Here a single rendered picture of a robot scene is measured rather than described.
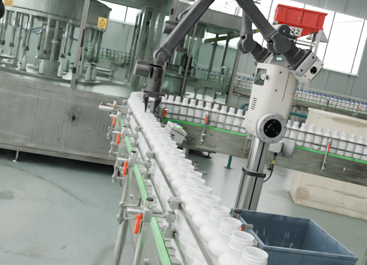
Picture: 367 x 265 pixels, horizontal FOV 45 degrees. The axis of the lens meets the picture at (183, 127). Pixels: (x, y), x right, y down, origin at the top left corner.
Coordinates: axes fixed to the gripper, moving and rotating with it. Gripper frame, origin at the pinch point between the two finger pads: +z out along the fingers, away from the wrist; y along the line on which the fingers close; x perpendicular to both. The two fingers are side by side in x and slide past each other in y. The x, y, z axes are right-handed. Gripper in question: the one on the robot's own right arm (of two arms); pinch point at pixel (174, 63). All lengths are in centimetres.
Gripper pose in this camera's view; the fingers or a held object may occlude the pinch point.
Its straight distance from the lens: 242.9
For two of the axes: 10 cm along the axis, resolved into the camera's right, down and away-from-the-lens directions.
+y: -9.6, -1.8, -2.3
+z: -2.2, 9.7, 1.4
